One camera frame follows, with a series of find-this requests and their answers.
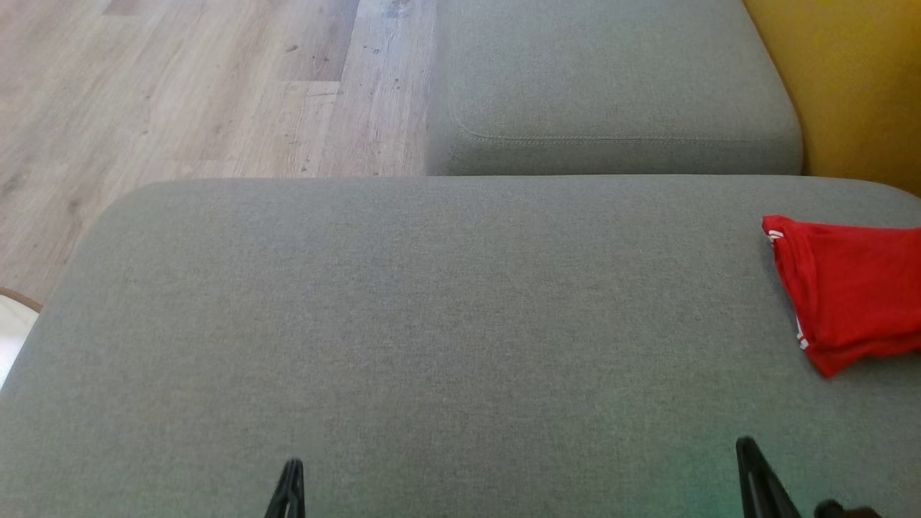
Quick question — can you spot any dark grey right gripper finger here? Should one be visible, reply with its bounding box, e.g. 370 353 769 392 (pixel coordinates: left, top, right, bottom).
815 499 883 518
735 436 804 518

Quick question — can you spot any red basketball jersey white trim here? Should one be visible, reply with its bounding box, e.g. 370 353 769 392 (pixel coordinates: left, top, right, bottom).
761 214 921 355

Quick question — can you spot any large grey fabric sofa ottoman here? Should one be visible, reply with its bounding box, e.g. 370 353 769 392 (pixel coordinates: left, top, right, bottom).
0 176 921 518

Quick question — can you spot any white rug with brown edge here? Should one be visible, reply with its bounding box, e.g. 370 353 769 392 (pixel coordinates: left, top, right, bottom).
0 286 43 389

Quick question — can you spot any yellow sofa back cushion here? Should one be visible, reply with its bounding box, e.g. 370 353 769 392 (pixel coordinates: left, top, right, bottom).
741 0 921 197

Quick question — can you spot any grey sofa seat cushion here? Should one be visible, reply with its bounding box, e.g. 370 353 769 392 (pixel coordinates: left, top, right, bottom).
426 0 804 178

